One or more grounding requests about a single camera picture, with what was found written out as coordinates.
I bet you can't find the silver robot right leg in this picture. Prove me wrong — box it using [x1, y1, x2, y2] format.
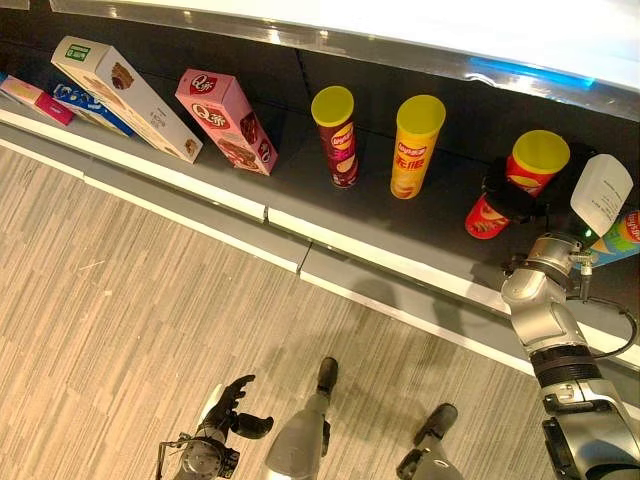
[395, 402, 460, 480]

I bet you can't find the white cookie box green label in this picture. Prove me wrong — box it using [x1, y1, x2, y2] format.
[50, 35, 205, 165]

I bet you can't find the blue and white snack box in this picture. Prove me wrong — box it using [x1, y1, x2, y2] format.
[49, 81, 136, 139]

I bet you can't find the maroon chips can yellow lid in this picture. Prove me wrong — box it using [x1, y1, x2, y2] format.
[310, 85, 361, 190]

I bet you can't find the red chips can yellow lid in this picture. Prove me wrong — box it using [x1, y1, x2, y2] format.
[464, 129, 572, 242]

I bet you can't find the cream and magenta flat box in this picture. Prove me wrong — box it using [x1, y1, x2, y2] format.
[0, 74, 77, 126]

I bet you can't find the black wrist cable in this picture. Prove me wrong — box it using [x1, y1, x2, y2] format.
[569, 293, 640, 360]

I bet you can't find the blue green chips can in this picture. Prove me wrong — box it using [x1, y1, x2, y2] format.
[579, 209, 640, 272]

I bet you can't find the pink snack box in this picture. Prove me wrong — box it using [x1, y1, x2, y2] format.
[174, 68, 280, 178]

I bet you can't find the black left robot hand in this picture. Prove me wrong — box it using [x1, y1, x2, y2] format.
[196, 374, 276, 443]

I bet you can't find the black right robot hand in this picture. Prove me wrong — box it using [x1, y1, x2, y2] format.
[481, 141, 635, 239]

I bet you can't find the dark shelf board white edge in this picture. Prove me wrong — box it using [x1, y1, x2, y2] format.
[0, 9, 640, 377]

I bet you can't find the white glossy shelf board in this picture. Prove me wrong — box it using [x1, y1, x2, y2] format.
[48, 0, 640, 109]

